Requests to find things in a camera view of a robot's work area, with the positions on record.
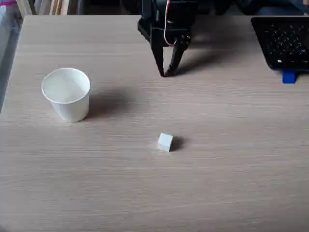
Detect white cube block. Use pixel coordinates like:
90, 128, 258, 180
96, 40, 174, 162
157, 132, 174, 153

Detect white paper cup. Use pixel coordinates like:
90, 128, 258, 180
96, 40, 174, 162
41, 67, 91, 123

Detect black laptop keyboard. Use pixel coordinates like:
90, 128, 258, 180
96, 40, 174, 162
250, 16, 309, 72

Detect wooden slats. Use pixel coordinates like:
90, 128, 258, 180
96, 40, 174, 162
16, 0, 84, 16

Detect blue plastic part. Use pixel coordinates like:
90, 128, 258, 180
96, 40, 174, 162
281, 69, 297, 85

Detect white red gripper cable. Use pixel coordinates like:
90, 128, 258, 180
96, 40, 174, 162
163, 0, 179, 47

